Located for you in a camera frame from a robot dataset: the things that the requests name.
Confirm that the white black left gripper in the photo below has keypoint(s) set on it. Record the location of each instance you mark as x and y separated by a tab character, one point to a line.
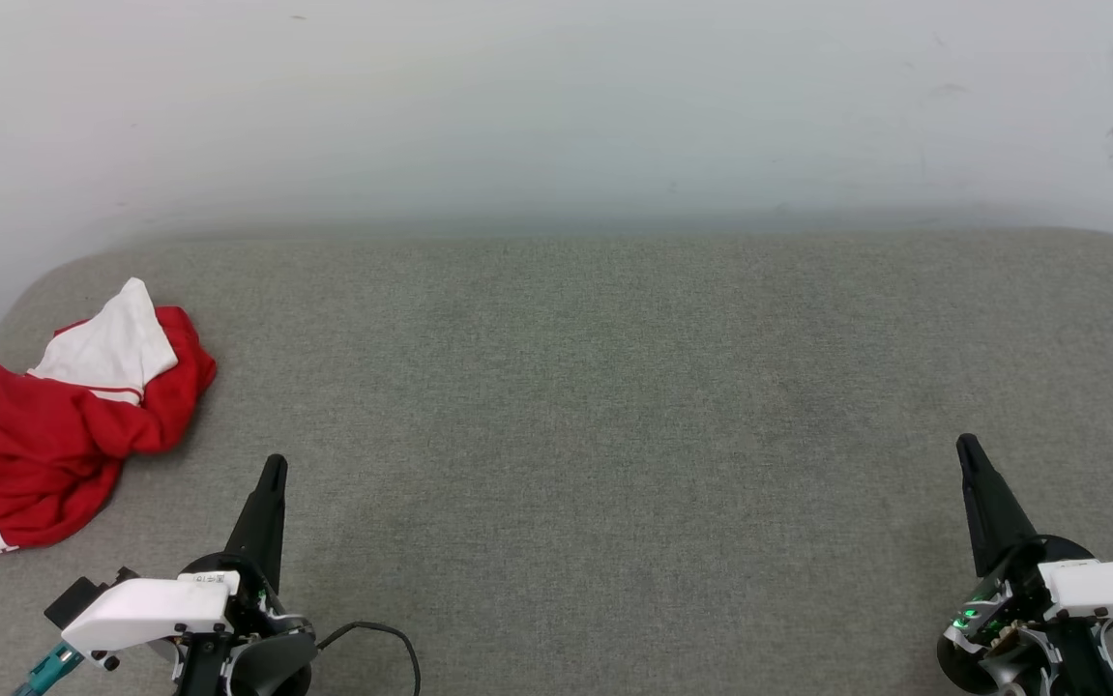
256	609

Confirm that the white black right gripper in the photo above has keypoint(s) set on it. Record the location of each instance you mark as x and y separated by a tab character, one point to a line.
1098	590

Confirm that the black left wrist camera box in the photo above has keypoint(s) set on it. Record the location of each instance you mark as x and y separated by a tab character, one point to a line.
87	597

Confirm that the red and white basketball jersey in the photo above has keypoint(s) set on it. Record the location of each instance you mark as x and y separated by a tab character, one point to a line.
34	454

